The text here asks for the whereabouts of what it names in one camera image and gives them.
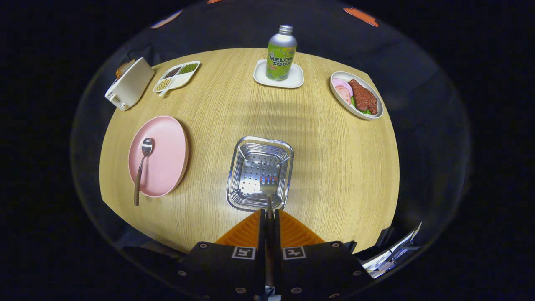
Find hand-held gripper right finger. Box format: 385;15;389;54
274;209;364;301

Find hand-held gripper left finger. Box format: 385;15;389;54
176;209;268;301

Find spoon with brown handle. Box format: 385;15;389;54
133;137;154;207

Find metal perforated drain basket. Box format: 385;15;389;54
226;136;294;212

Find pink round plate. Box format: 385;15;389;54
127;116;189;198

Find green lettuce leaf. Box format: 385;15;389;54
351;98;372;115

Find white oval food plate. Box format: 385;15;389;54
329;71;384;120

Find red-brown meat piece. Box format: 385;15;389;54
348;79;379;115

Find pink ham slices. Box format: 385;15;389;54
332;78;354;105

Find white square coaster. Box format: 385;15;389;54
253;59;304;89

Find white divided dish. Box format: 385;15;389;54
153;61;201;97

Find cream white toaster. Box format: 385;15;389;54
104;57;155;111

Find silver green soda bottle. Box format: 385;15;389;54
266;24;298;81

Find brown toast slice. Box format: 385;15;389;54
116;60;136;80

